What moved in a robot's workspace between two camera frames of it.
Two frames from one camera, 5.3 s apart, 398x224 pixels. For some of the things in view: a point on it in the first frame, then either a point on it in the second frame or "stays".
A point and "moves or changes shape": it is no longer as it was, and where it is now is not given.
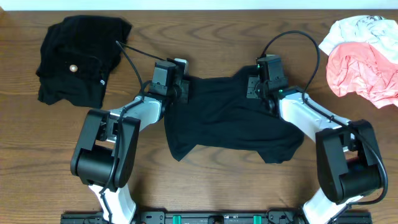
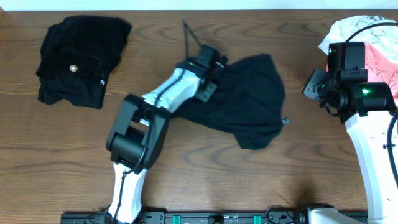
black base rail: [216, 216] stays
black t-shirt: [219, 114] moves or changes shape
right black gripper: [252, 83] → [311, 88]
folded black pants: [78, 55] stays
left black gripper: [184, 88] → [210, 91]
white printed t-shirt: [380, 33] stays
